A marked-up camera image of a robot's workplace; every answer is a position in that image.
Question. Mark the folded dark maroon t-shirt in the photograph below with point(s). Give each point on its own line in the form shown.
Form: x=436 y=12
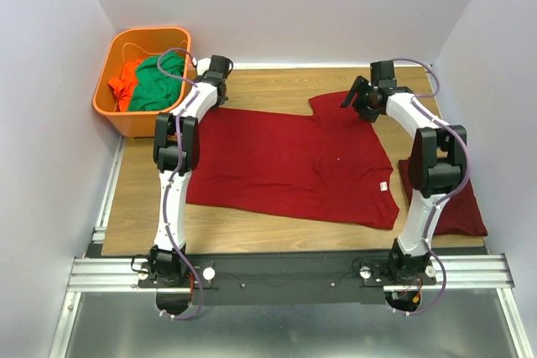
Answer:
x=461 y=216

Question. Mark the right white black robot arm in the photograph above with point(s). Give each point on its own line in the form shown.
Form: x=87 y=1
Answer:
x=437 y=163

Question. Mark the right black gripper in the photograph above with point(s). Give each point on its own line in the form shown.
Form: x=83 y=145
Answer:
x=365 y=114

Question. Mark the green t-shirt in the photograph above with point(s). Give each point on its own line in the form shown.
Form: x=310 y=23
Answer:
x=155 y=91

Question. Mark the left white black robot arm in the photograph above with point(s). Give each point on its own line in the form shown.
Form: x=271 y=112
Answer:
x=176 y=153

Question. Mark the orange plastic bin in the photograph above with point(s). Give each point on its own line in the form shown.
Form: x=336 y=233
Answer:
x=134 y=44

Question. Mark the red t-shirt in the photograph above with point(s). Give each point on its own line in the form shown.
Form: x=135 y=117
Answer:
x=328 y=166

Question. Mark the orange t-shirt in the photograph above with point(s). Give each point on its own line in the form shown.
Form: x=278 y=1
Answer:
x=123 y=86

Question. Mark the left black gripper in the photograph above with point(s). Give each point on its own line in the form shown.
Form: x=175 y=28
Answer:
x=220 y=102

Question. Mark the aluminium frame rail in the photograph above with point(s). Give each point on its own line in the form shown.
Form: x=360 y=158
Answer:
x=94 y=274

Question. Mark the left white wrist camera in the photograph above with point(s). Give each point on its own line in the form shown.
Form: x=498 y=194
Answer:
x=202 y=65

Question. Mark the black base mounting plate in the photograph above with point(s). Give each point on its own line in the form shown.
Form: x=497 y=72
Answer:
x=275 y=278

